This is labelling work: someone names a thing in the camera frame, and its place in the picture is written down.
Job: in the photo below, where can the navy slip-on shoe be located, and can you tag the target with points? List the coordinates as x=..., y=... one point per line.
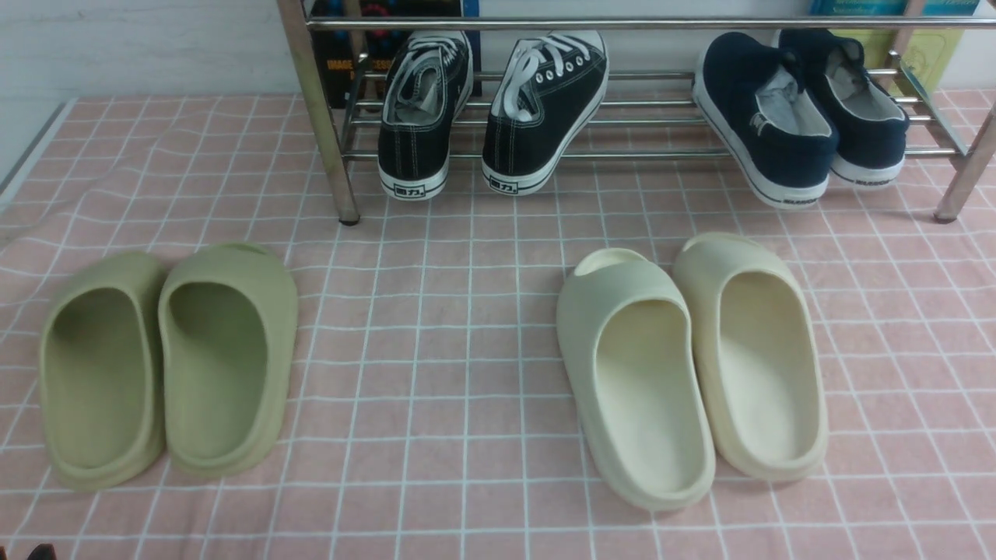
x=754, y=96
x=872, y=126

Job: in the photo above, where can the black box behind rack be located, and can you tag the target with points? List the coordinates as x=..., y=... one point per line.
x=334, y=53

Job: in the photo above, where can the left cream foam slide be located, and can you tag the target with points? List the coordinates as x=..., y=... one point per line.
x=624, y=333

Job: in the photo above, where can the cream foam slide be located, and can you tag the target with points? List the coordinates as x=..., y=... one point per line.
x=624, y=333
x=755, y=356

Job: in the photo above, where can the pink checked cloth mat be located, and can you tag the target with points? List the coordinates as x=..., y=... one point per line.
x=429, y=416

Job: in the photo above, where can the right black canvas sneaker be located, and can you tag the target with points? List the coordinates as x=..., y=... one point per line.
x=549, y=92

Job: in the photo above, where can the black canvas sneaker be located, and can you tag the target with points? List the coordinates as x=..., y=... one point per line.
x=549, y=92
x=428, y=85

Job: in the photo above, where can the left black canvas sneaker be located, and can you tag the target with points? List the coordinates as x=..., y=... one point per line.
x=428, y=85

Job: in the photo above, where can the right green foam slide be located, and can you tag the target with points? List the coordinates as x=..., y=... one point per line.
x=228, y=316

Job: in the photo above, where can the green foam slide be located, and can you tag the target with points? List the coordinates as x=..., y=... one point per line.
x=101, y=373
x=228, y=316

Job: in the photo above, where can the right cream foam slide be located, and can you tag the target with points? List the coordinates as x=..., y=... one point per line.
x=755, y=356

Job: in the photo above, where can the left green foam slide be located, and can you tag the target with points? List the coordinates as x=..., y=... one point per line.
x=101, y=373

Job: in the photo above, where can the yellow and teal book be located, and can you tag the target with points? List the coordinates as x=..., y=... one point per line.
x=929, y=51

